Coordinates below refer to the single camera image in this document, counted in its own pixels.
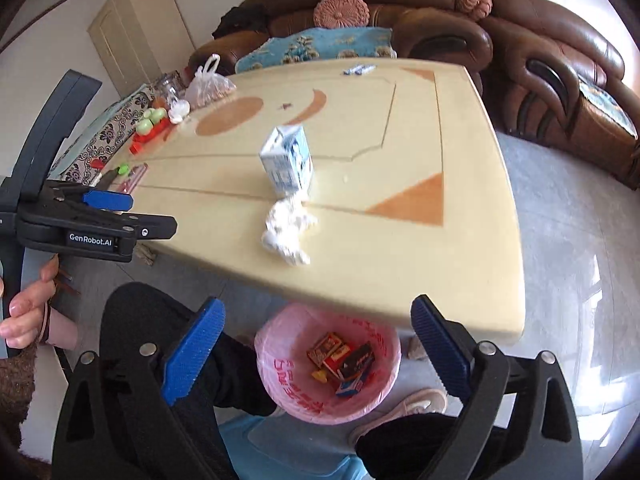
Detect light blue plastic stool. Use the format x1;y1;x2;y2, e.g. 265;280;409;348
217;412;372;480

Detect person's left forearm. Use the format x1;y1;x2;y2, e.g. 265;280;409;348
0;306;79;429

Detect person's light shoe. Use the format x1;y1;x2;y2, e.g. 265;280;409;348
349;388;449;445

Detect blue small box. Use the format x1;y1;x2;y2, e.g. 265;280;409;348
334;374;367;399

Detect glass jar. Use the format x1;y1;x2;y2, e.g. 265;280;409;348
152;72;184;107

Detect black small box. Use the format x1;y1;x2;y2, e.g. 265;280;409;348
337;341;376;379

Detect white tissue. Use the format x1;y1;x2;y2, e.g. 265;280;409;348
260;195;320;267

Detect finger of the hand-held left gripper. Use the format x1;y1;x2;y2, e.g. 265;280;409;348
45;211;179;242
47;182;134;214

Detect dark patterned cloth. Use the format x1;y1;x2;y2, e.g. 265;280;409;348
49;84;167;184

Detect blue floral blanket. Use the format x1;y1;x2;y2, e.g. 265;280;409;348
234;26;399;74

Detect clear plastic bag of snacks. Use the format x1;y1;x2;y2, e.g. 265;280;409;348
184;53;237;110

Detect pink flat item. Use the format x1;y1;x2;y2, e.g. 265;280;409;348
120;162;149;194

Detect green capped marker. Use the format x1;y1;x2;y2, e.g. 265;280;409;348
99;163;132;187

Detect black cloth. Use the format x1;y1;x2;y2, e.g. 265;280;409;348
212;2;272;41

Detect blue sofa seat cover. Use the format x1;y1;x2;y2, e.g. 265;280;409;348
577;80;640;142

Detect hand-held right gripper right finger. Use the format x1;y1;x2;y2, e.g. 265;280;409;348
411;295;585;480

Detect brown leather sofa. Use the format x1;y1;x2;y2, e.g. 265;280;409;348
187;0;494;93
479;0;640;192

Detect red plastic tray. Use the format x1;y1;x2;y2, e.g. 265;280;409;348
128;120;174;156

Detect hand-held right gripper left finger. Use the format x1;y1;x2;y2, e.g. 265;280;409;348
51;296;238;480

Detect person's left hand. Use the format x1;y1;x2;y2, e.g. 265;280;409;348
0;255;61;352

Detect pink bag-lined trash bin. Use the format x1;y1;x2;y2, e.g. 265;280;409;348
254;302;402;426

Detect beige wooden table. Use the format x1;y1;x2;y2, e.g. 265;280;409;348
95;57;527;361

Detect green round fruits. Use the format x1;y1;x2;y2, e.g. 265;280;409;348
135;107;172;136

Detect small white crumpled wrapper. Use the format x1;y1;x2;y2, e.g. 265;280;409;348
167;99;192;125

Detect red and orange small box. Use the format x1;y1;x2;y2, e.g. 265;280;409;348
306;332;347;366

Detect blue and white milk carton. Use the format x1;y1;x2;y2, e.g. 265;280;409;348
258;124;315;197

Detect cream wooden cabinet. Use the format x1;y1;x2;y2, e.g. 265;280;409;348
87;0;196;99

